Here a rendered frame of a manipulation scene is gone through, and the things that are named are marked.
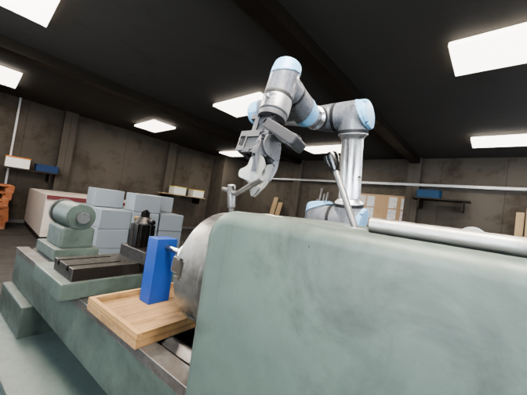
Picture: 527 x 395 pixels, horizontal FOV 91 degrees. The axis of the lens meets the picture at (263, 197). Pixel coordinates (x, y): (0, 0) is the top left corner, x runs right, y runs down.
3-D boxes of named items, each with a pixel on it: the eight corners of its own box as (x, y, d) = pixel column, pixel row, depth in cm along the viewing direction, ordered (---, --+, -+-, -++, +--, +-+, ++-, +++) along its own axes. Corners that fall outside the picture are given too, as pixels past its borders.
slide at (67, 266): (177, 268, 123) (179, 259, 123) (70, 282, 88) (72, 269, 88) (156, 259, 133) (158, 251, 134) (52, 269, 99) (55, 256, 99)
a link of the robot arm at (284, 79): (309, 74, 69) (293, 48, 63) (299, 109, 66) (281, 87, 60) (285, 79, 74) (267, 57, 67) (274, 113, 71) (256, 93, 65)
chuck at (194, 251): (273, 304, 86) (276, 210, 82) (196, 359, 61) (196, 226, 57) (251, 295, 91) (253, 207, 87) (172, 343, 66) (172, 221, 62)
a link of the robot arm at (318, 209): (310, 228, 125) (314, 201, 126) (337, 233, 117) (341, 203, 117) (297, 227, 116) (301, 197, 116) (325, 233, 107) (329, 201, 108)
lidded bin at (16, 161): (28, 169, 657) (30, 159, 658) (30, 169, 631) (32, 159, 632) (1, 165, 622) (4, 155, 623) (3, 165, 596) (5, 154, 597)
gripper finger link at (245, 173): (237, 194, 62) (248, 159, 64) (256, 197, 58) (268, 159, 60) (229, 190, 59) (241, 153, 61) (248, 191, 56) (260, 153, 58)
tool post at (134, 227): (152, 247, 116) (155, 225, 117) (136, 248, 110) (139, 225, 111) (143, 244, 121) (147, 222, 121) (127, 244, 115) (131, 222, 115)
